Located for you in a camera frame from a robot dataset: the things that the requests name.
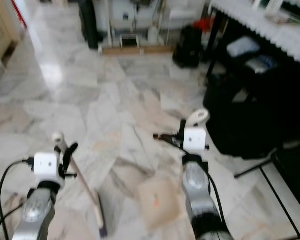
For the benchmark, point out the brown trash piece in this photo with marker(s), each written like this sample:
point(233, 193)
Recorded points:
point(162, 136)

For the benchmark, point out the large black bag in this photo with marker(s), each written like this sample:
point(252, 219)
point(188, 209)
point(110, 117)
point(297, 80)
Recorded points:
point(260, 115)

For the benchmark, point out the small black backpack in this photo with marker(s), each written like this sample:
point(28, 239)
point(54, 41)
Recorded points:
point(188, 47)

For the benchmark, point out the black metal stand legs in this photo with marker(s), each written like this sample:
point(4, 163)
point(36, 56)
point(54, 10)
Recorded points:
point(265, 172)

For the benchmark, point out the white plastic bag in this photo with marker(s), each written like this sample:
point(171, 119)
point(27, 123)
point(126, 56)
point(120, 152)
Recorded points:
point(243, 46)

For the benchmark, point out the blue printed packet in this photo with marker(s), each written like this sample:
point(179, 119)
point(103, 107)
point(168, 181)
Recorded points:
point(262, 63)

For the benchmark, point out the small red object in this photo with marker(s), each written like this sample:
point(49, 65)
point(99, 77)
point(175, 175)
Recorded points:
point(204, 23)

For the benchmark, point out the white shelf unit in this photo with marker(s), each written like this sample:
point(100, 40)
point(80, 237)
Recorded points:
point(145, 22)

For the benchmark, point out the tall black case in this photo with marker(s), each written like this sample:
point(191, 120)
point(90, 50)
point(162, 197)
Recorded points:
point(89, 22)

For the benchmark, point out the table with white tablecloth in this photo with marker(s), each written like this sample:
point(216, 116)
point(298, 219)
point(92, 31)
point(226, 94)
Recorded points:
point(265, 25)

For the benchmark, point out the beige louvred wooden door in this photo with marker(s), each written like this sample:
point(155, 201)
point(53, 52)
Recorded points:
point(2, 27)

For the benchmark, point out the red slanted pole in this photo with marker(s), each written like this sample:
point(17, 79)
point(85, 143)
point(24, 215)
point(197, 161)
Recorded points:
point(20, 14)

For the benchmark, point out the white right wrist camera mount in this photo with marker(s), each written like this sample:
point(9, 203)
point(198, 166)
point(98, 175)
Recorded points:
point(194, 140)

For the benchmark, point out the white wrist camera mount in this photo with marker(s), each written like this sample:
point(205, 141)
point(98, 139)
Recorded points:
point(46, 167)
point(194, 140)

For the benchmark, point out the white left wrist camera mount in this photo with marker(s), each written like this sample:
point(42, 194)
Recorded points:
point(46, 167)

